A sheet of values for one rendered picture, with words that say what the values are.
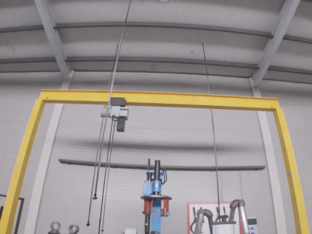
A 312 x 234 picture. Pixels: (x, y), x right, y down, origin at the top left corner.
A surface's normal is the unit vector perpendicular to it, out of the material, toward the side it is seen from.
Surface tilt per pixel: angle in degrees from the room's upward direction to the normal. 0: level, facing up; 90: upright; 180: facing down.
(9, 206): 90
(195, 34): 173
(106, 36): 173
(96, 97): 90
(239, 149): 90
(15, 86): 90
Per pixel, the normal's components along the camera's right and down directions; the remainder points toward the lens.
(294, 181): 0.02, -0.50
